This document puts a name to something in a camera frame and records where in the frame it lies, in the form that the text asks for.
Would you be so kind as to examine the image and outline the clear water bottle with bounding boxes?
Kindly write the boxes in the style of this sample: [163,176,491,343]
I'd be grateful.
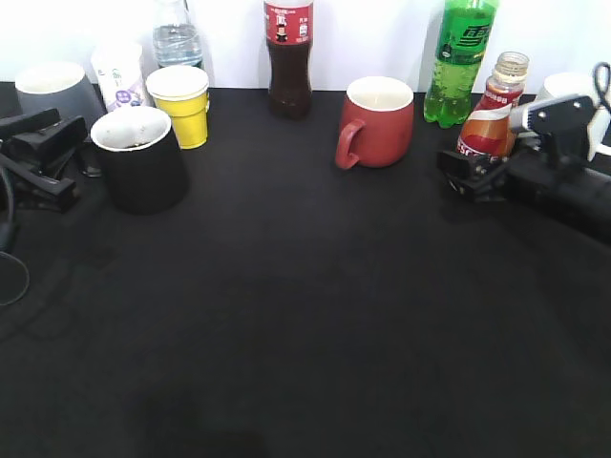
[153,0,203,69]

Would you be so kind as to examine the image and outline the red ceramic mug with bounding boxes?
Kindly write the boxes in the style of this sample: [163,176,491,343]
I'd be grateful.
[335,76,414,170]

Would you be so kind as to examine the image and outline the black ceramic mug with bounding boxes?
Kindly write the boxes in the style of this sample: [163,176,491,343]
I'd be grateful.
[90,106,190,215]

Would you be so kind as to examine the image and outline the cola bottle red label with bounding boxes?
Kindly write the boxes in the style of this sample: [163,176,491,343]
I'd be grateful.
[263,1,314,119]

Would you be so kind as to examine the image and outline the grey ceramic mug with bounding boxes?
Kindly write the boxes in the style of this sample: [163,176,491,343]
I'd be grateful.
[14,61,106,132]

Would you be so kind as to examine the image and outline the white blueberry yogurt carton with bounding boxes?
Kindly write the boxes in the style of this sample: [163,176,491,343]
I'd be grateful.
[91,41,151,113]

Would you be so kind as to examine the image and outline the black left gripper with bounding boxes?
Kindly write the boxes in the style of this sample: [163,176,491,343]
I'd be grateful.
[1,140,102,213]

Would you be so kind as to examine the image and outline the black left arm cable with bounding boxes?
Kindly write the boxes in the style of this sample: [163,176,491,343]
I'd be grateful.
[0,164,31,306]

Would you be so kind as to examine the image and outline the black right camera cable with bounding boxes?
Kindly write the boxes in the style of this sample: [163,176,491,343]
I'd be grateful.
[590,61,611,120]

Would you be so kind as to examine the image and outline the orange nescafe coffee bottle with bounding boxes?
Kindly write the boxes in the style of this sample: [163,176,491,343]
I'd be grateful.
[456,52,529,163]

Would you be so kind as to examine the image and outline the green sprite bottle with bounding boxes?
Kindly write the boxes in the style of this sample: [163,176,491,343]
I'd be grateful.
[424,0,499,128]

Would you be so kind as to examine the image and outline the white ceramic mug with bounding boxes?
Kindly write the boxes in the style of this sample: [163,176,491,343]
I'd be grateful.
[535,73,610,161]

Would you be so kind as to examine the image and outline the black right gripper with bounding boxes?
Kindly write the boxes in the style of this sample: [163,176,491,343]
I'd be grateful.
[436,137,610,245]

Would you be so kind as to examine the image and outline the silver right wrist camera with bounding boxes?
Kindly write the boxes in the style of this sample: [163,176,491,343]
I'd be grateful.
[509,94,596,167]

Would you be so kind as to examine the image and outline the yellow paper cup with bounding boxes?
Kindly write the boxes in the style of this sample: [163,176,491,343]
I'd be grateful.
[145,65,209,150]

